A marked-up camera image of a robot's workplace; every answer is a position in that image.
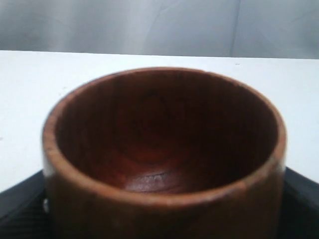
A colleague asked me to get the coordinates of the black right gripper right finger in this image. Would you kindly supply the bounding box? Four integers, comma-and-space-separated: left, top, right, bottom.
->
281, 168, 319, 239

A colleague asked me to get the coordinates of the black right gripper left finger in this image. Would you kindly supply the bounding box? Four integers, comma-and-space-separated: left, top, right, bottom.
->
0, 171, 53, 239

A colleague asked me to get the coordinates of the brown wooden cup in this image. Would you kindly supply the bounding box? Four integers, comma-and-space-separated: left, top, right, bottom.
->
42, 67, 287, 239

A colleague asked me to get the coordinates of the white backdrop curtain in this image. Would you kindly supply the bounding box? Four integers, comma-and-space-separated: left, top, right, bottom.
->
0, 0, 319, 59

